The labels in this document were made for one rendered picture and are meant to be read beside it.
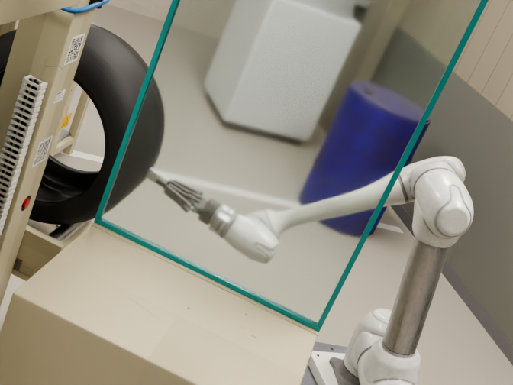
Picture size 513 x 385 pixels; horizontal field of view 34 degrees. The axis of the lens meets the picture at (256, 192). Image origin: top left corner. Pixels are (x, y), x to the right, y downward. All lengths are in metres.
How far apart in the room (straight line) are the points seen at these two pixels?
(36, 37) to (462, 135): 4.24
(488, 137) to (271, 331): 4.12
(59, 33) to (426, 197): 1.03
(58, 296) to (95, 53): 0.91
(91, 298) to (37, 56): 0.71
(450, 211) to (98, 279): 0.98
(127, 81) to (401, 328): 1.04
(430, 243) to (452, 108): 3.86
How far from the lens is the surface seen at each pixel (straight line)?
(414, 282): 2.41
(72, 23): 2.07
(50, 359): 1.63
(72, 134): 5.13
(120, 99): 2.32
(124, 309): 1.65
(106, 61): 2.35
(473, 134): 5.88
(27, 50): 2.13
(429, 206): 2.27
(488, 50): 6.03
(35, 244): 2.43
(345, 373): 2.81
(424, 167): 2.42
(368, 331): 2.71
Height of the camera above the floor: 2.17
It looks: 23 degrees down
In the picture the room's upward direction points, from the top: 24 degrees clockwise
